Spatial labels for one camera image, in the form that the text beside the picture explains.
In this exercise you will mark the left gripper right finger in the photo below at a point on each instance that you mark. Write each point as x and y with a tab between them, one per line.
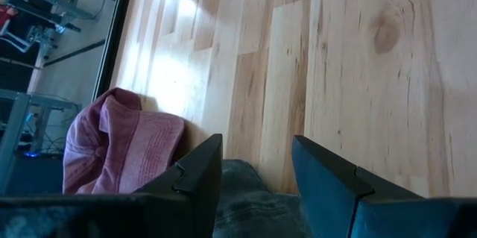
335	200

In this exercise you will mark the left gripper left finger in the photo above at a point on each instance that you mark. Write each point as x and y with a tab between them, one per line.
194	193

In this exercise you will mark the grey metal frame table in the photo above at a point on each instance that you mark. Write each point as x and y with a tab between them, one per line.
15	130

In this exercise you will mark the grey-green denim cap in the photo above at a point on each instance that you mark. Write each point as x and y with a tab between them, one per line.
249	204

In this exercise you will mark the pink cap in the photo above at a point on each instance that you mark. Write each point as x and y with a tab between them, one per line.
123	144

